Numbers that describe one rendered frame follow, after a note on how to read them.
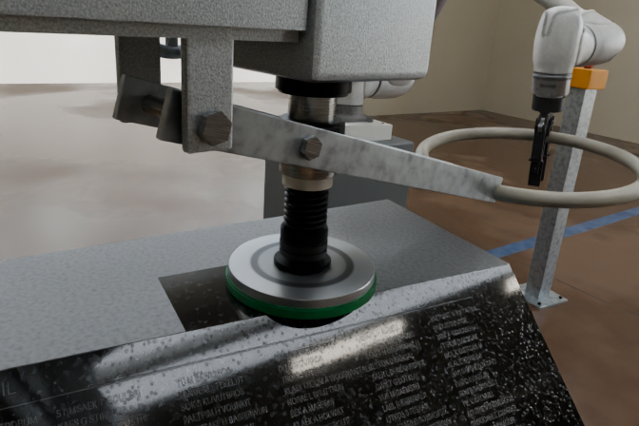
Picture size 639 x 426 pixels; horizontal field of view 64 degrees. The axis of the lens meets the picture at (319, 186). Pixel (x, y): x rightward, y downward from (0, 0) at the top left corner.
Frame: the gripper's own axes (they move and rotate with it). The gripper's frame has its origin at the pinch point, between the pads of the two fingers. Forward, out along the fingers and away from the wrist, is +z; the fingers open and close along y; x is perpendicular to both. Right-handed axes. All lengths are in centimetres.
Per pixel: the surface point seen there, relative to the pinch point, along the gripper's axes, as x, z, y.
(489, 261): 4, -2, 61
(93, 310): -32, -7, 110
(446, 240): -5, -2, 57
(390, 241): -13, -3, 65
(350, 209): -26, -3, 55
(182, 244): -38, -6, 89
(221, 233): -37, -5, 82
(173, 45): -34, -38, 91
